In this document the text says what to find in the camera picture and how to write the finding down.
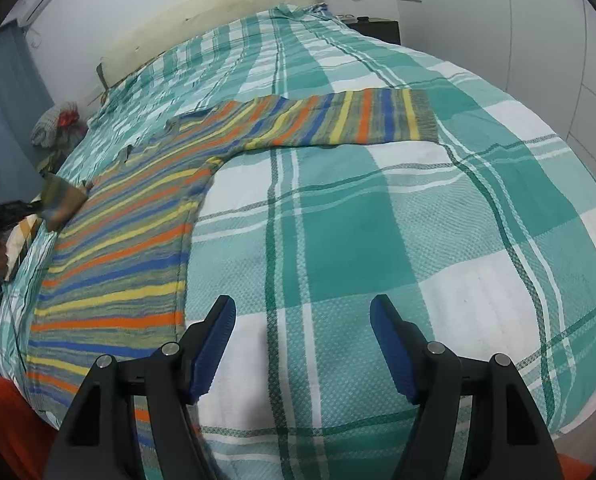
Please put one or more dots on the multicolour striped knit sweater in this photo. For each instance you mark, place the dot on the multicolour striped knit sweater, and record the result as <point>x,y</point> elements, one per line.
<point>127,260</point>

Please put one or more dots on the pile of clothes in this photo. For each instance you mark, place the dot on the pile of clothes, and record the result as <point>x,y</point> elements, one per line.
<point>52,127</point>

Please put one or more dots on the beige patterned cloth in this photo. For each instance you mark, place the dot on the beige patterned cloth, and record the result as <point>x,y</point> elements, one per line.
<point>22,240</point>

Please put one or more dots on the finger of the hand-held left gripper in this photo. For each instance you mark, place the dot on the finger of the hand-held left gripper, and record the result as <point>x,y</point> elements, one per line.
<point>35,208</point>

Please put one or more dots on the orange cloth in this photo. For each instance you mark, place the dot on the orange cloth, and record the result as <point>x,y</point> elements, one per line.
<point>17,425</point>

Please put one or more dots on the dark nightstand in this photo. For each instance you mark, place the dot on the dark nightstand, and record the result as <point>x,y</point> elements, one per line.
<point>383,28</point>

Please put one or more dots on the blue grey curtain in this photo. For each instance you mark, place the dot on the blue grey curtain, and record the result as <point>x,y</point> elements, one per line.
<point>2,100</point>

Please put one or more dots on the green white plaid blanket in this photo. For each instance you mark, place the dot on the green white plaid blanket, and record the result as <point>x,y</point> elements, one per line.
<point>378,210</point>

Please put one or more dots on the beige padded headboard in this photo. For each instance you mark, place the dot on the beige padded headboard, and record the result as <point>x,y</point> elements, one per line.
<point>202,15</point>

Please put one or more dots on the white wardrobe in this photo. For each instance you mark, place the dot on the white wardrobe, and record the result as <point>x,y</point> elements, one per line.
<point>478,10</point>

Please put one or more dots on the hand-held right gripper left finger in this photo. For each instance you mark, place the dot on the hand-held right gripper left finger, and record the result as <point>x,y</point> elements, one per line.
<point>212,345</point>

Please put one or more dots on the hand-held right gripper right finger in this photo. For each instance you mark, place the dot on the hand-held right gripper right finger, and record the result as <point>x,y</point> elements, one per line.
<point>390,345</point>

